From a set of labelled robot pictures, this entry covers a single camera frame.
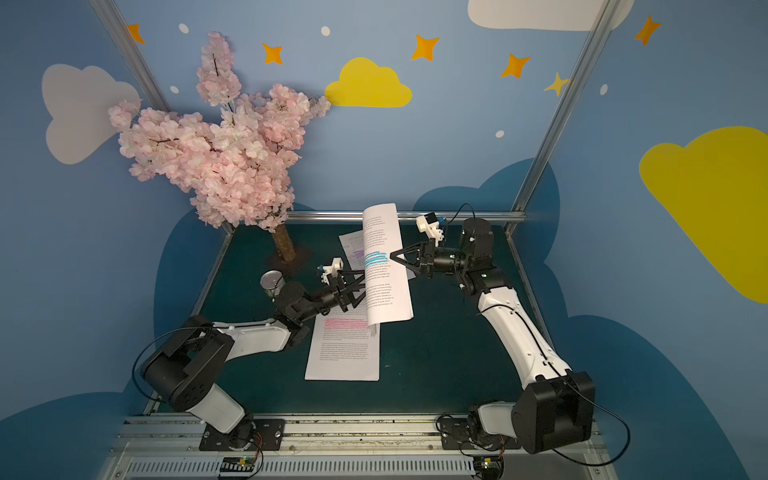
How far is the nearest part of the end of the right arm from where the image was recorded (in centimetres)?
62

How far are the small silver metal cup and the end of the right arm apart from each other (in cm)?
49

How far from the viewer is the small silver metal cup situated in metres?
0.99
